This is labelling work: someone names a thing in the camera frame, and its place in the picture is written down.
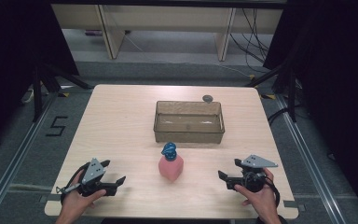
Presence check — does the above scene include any beige wooden desk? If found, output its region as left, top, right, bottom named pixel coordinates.
left=50, top=3, right=284, bottom=62

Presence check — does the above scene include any bundle of black cables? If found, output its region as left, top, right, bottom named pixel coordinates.
left=228, top=7, right=272, bottom=75

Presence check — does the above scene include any aluminium floor rail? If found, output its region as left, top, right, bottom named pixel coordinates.
left=0, top=92, right=60, bottom=224
left=274, top=94, right=349, bottom=224

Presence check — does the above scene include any clear brown plastic box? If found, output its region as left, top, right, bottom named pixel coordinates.
left=153, top=100, right=226, bottom=145

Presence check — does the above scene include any white floor cable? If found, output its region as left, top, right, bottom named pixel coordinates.
left=212, top=63, right=254, bottom=78

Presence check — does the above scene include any person's right hand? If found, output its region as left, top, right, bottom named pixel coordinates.
left=233, top=167, right=282, bottom=217

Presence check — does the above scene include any black curtain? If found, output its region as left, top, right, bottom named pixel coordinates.
left=0, top=0, right=81, bottom=157
left=262, top=0, right=358, bottom=220

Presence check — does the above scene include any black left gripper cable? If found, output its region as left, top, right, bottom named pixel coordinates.
left=60, top=161, right=91, bottom=206

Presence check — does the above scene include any black metal stand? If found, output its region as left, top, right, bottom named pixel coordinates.
left=32, top=63, right=95, bottom=123
left=244, top=61, right=298, bottom=124

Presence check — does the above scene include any black floor cable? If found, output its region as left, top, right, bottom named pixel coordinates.
left=266, top=105, right=294, bottom=126

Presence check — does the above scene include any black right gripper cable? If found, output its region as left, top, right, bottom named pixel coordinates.
left=262, top=178, right=282, bottom=208

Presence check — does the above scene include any pink bottle with blue pump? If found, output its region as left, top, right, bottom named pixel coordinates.
left=158, top=142, right=185, bottom=183

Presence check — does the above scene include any person's left hand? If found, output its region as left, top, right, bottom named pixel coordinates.
left=60, top=169, right=107, bottom=217

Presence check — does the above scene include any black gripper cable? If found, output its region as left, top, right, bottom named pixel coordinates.
left=262, top=178, right=282, bottom=208
left=60, top=161, right=91, bottom=206

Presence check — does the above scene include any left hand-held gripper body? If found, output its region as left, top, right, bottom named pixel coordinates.
left=55, top=158, right=119, bottom=198

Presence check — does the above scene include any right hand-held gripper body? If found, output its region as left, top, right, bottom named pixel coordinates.
left=226, top=154, right=279, bottom=193

